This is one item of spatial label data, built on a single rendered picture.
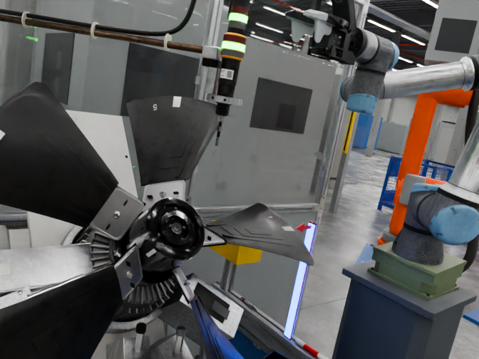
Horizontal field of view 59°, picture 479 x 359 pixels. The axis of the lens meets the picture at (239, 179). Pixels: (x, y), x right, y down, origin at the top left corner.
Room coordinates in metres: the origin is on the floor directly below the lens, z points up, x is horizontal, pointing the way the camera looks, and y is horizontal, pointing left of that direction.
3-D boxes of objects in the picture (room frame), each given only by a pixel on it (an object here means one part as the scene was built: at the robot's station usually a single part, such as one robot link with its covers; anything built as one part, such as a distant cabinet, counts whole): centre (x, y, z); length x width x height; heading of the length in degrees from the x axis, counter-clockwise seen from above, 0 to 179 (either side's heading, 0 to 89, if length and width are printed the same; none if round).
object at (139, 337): (0.74, 0.13, 0.99); 0.02 x 0.02 x 0.06
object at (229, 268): (1.29, -0.02, 0.92); 0.03 x 0.03 x 0.12; 41
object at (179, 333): (0.79, 0.06, 0.96); 0.02 x 0.02 x 0.06
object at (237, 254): (1.29, -0.02, 1.02); 0.16 x 0.10 x 0.11; 41
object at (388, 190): (7.42, -3.22, 0.49); 1.27 x 0.88 x 0.98; 130
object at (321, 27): (0.94, -0.11, 1.64); 0.09 x 0.03 x 0.06; 142
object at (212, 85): (0.83, 0.07, 1.50); 0.09 x 0.07 x 0.10; 76
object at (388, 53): (1.13, -0.28, 1.64); 0.11 x 0.08 x 0.09; 131
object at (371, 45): (1.08, -0.22, 1.64); 0.08 x 0.05 x 0.08; 41
